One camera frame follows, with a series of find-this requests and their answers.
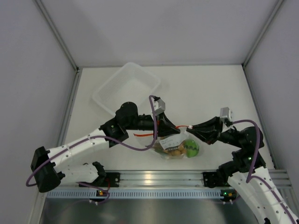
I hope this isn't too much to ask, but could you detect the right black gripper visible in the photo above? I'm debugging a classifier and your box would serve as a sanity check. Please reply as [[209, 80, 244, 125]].
[[186, 116, 244, 148]]

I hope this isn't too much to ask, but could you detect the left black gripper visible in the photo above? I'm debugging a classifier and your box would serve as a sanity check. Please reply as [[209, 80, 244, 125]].
[[125, 112, 180, 140]]

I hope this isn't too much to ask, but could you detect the clear zip top bag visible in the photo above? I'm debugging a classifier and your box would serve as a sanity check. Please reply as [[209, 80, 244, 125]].
[[133, 125, 203, 161]]

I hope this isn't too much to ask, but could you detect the fake longan fruit bunch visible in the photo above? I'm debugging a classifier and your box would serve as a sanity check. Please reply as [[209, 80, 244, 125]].
[[153, 142, 187, 159]]

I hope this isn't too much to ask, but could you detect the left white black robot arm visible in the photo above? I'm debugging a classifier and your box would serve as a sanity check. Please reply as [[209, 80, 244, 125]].
[[26, 98, 180, 193]]

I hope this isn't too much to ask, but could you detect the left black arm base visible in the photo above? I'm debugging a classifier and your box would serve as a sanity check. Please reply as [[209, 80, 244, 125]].
[[102, 172, 121, 188]]

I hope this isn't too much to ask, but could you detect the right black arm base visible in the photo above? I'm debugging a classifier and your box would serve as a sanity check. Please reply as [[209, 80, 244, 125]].
[[202, 172, 225, 188]]

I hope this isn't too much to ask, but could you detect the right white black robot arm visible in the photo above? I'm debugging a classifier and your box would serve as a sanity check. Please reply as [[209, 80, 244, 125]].
[[186, 117, 299, 224]]

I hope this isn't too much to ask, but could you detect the fake green avocado half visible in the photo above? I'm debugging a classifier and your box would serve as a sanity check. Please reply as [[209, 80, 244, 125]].
[[184, 139, 199, 158]]

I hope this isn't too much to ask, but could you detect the white plastic mesh basket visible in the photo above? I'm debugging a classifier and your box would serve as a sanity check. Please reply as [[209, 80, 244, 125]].
[[92, 63, 161, 116]]

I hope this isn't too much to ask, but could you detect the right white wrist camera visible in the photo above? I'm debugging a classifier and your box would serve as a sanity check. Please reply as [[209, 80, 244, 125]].
[[220, 107, 233, 122]]

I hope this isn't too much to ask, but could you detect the aluminium mounting rail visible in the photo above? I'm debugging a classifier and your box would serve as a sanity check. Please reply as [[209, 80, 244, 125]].
[[102, 169, 292, 189]]

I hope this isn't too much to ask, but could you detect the white slotted cable duct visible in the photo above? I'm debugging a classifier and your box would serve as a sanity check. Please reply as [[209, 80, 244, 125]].
[[47, 188, 224, 199]]

